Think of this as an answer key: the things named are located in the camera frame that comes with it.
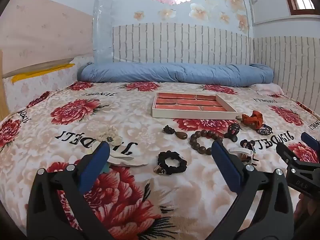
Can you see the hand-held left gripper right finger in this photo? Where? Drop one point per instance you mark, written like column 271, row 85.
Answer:
column 226, row 166

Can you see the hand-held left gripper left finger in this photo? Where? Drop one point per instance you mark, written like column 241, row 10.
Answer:
column 96, row 165

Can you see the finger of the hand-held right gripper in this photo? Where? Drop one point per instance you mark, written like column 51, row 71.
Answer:
column 310, row 141
column 285, row 152

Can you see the teal hair clip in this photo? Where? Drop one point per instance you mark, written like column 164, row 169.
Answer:
column 106, row 168

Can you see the white band with round charm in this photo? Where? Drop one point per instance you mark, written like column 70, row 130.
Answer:
column 240, row 151

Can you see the cream leaf hair clip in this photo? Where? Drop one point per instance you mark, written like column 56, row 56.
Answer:
column 125, row 160

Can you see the white flower hair clip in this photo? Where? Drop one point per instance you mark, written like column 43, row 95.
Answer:
column 108, row 133

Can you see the black hair claw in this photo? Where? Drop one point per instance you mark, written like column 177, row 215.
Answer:
column 232, row 132

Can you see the orange scrunchie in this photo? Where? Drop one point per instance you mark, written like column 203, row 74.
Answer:
column 253, row 120

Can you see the black scrunchie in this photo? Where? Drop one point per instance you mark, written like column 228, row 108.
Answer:
column 172, row 167

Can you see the brown teardrop pendant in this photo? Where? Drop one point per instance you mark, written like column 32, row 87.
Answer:
column 180, row 135

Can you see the white tray with brick pattern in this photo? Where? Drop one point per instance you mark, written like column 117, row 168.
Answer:
column 190, row 103

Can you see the person's right hand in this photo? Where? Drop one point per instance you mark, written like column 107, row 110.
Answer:
column 306, row 210

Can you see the red floral printed blanket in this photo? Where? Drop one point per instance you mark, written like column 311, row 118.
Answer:
column 140, row 195

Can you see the blue rolled quilt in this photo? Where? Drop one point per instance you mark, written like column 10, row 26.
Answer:
column 175, row 73

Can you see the yellow cloth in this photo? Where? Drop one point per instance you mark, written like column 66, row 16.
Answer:
column 40, row 73

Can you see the wooden board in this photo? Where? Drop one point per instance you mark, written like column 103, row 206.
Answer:
column 37, row 67

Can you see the clear plastic sheet roll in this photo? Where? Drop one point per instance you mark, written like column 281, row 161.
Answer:
column 102, row 35

